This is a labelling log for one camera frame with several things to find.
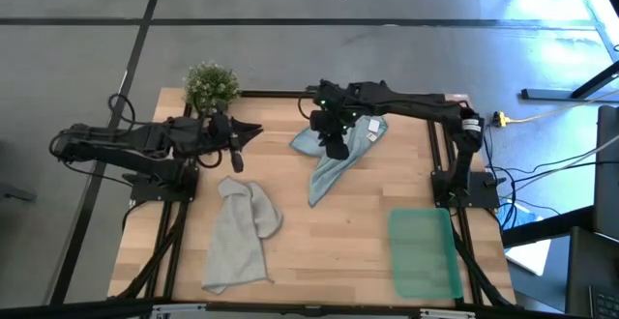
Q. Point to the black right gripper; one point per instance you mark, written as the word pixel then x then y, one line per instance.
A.
pixel 331 123

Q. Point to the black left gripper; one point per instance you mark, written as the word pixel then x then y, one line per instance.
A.
pixel 220 130

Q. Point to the light blue microfiber towel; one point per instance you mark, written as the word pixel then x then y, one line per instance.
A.
pixel 333 171

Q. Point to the grey waffle microfiber towel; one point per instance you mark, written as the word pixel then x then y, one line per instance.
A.
pixel 237 237

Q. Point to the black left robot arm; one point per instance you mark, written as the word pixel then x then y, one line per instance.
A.
pixel 121 140

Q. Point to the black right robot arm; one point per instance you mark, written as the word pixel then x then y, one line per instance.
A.
pixel 411 106

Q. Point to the green translucent plastic basket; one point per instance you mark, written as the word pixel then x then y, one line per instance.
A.
pixel 425 253

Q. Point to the small green potted plant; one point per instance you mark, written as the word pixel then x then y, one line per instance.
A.
pixel 210 84

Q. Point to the yellow power plug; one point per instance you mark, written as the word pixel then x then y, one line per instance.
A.
pixel 501 119

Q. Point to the white board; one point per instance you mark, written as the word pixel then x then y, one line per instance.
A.
pixel 529 256

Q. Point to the dark chair foot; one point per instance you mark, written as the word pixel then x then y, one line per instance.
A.
pixel 17 193

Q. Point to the black desk beam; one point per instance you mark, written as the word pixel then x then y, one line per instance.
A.
pixel 546 227

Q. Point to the black desk foot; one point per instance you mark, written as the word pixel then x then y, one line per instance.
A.
pixel 570 92

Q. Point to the dark grey cabinet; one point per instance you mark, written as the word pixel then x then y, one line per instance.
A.
pixel 608 174

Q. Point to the dark desk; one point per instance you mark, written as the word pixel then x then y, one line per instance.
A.
pixel 587 266

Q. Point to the black keyboard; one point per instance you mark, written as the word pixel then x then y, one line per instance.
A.
pixel 607 304

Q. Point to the black aluminium table frame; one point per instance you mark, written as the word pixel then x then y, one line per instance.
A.
pixel 271 94

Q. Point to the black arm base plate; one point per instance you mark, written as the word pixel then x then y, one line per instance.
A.
pixel 483 188
pixel 145 192

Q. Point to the silver frame bracket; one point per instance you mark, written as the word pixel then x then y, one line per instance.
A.
pixel 447 314
pixel 179 310

